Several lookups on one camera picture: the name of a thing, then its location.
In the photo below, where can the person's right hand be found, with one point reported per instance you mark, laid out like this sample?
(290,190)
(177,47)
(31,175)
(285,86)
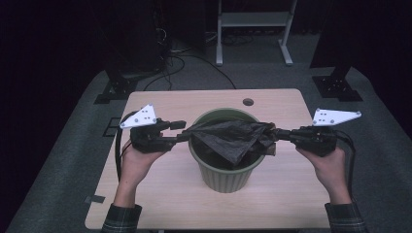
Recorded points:
(332,171)

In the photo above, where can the black stand base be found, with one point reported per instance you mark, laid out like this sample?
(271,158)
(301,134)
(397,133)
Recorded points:
(118,89)
(335,85)

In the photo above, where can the white metal stand frame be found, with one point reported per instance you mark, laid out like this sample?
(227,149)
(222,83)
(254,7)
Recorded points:
(254,18)

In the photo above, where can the black plastic garbage bag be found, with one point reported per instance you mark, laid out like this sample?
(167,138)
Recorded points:
(230,139)

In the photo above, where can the black tape floor marking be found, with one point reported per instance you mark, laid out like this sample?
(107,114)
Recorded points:
(110,131)

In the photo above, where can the green plastic trash bin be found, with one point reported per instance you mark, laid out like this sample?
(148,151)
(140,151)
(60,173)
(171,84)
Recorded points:
(226,179)

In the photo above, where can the grey tape strip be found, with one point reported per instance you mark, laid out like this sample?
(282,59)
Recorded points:
(95,199)

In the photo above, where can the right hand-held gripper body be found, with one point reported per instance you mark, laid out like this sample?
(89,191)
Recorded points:
(315,139)

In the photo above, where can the person's left hand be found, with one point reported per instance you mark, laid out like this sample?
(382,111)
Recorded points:
(134,165)

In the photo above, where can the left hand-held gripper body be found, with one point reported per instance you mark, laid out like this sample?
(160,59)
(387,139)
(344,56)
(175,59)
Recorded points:
(150,140)

